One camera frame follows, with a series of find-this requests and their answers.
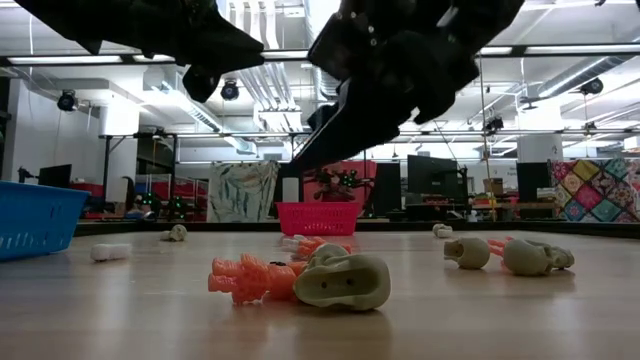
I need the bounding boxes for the silver ceiling duct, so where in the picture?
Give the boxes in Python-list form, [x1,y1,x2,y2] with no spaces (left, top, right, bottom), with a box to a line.
[303,0,351,104]
[537,54,640,99]

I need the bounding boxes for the black linear ceiling light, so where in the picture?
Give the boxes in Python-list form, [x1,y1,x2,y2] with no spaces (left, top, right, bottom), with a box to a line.
[0,43,640,69]

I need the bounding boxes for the black aluminium table frame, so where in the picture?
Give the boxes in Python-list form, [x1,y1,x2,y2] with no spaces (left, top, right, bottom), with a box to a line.
[73,219,640,240]

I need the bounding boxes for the leaf-print cloth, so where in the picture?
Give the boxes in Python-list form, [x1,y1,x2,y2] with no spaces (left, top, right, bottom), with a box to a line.
[207,160,280,224]

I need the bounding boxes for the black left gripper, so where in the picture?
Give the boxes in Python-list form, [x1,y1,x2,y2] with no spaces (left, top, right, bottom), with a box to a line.
[144,0,265,69]

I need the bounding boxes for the red plastic basket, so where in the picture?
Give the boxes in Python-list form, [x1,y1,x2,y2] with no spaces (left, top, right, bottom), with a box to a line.
[275,201,362,237]

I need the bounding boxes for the blue plastic basket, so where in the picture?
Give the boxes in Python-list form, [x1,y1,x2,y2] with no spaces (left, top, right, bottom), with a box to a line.
[0,180,92,263]

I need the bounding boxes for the black monitor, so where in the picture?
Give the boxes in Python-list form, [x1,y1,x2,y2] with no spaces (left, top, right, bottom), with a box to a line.
[37,163,73,189]
[515,161,551,204]
[406,154,460,197]

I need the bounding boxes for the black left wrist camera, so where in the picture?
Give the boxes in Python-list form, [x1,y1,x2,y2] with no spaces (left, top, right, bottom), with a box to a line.
[182,63,222,104]

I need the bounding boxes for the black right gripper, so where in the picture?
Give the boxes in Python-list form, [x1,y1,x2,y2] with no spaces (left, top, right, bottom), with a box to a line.
[290,0,481,171]

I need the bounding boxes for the black background rig frame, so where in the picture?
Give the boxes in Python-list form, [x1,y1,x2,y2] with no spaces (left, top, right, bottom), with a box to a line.
[98,128,640,221]

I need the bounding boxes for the colourful patchwork quilt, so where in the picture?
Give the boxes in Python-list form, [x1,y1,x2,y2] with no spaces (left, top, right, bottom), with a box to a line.
[548,157,640,224]

